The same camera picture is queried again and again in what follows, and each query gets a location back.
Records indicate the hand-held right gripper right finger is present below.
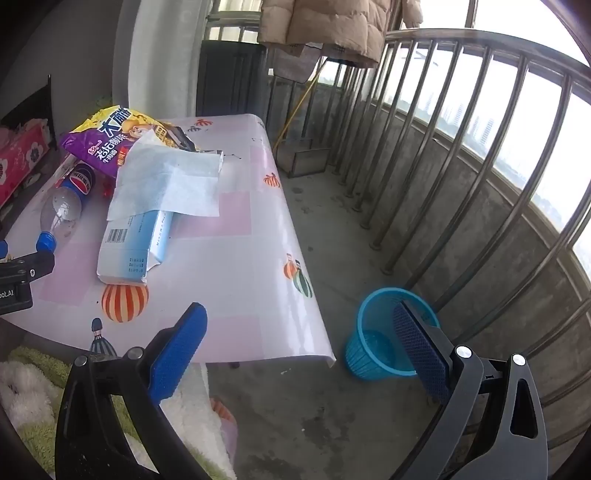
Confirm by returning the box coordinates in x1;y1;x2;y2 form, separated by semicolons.
392;300;549;480

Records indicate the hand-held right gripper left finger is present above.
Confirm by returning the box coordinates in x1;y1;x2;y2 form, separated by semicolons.
54;302;211;480

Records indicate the blue plastic wastebasket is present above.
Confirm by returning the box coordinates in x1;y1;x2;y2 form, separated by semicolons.
345;287;441;381

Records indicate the clear plastic bottle blue cap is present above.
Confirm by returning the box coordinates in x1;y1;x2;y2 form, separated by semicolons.
39;161;98;254

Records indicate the blue white carton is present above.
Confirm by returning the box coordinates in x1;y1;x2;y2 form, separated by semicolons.
96;210;176;284

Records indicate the purple noodle packet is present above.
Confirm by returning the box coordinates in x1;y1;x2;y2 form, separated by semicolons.
59;105;204;178

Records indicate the white tissue sheet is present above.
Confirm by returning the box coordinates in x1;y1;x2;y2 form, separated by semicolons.
107;130;222;221

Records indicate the white green plush blanket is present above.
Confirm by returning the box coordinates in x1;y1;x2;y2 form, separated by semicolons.
0;346;238;480

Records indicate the pink balloon print tablecloth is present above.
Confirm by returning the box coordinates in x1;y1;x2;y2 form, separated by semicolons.
0;114;337;370

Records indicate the yellow broom stick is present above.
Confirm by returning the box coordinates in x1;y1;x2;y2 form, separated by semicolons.
271;60;329;153

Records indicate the grey hanging cloth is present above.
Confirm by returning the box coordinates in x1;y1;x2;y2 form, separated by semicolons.
270;44;326;84

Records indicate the metal balcony railing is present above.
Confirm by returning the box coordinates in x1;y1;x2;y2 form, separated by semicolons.
205;9;591;462

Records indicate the beige down jacket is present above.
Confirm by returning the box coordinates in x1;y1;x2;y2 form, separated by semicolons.
257;0;423;69

